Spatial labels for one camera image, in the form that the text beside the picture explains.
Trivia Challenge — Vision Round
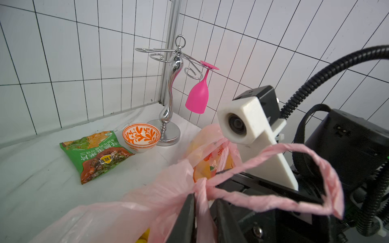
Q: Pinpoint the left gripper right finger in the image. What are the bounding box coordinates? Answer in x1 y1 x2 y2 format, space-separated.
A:
215 199 247 243

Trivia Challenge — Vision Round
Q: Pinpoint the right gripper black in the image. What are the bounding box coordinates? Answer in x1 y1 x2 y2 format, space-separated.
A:
212 172 359 243

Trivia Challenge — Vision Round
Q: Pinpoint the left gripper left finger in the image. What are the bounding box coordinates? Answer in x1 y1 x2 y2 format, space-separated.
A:
166 193 196 243

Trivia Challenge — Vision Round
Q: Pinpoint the pink plastic bag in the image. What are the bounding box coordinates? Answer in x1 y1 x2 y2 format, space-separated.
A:
183 124 242 171
33 143 344 243

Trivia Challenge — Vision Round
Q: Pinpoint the yellow banana bunch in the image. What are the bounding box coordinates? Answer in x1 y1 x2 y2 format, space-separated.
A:
193 156 235 182
136 228 150 243

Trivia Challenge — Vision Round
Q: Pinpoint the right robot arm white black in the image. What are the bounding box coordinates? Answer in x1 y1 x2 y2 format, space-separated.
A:
211 45 389 243

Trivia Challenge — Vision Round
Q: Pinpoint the green snack packet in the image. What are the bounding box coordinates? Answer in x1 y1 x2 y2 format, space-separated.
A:
60 131 134 184

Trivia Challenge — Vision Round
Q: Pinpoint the magenta plastic wine glass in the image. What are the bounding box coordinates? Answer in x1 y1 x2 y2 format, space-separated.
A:
185 61 219 114

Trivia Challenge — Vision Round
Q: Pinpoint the chrome wire glass rack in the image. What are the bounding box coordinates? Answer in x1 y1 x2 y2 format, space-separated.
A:
135 34 204 146

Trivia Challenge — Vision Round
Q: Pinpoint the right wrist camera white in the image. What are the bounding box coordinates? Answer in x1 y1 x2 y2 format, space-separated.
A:
217 86 298 190

